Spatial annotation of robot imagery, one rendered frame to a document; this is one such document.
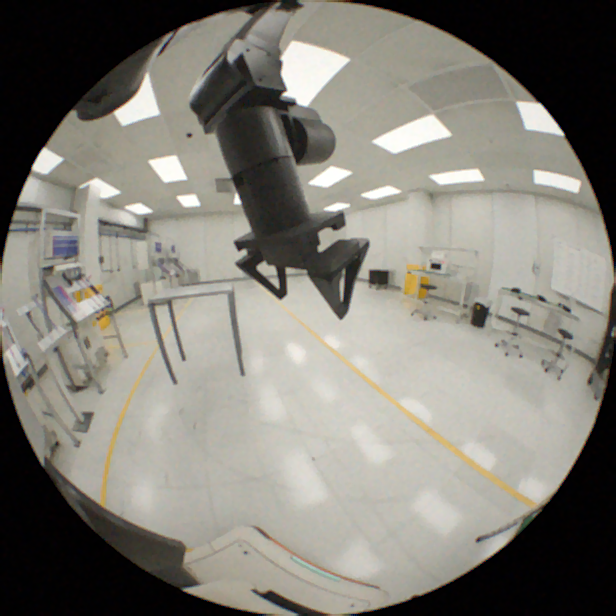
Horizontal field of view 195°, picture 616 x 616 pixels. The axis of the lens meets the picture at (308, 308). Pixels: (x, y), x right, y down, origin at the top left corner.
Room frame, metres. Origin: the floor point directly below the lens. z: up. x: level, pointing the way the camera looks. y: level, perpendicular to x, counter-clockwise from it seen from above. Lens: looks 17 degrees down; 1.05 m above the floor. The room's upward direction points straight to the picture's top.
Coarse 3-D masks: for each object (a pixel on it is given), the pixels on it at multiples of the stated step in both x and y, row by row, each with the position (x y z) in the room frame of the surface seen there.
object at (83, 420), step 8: (40, 336) 0.15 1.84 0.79; (48, 360) 0.15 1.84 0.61; (56, 376) 0.16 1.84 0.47; (56, 384) 0.12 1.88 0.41; (64, 392) 0.16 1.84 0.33; (72, 400) 0.20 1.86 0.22; (72, 408) 0.14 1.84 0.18; (80, 416) 0.17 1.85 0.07; (88, 416) 0.25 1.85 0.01; (80, 424) 0.12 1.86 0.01; (88, 424) 0.18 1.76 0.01
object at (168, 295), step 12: (180, 288) 1.40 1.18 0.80; (192, 288) 1.37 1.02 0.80; (204, 288) 1.34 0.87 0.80; (216, 288) 1.32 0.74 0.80; (228, 288) 1.30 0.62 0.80; (156, 300) 1.03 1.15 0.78; (168, 300) 1.07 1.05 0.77; (228, 300) 1.25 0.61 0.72; (156, 324) 1.01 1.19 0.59; (156, 336) 1.00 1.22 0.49; (180, 348) 1.39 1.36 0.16; (240, 348) 1.64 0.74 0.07; (168, 360) 1.03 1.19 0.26; (240, 360) 1.26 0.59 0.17; (168, 372) 1.00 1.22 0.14; (240, 372) 1.25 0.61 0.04
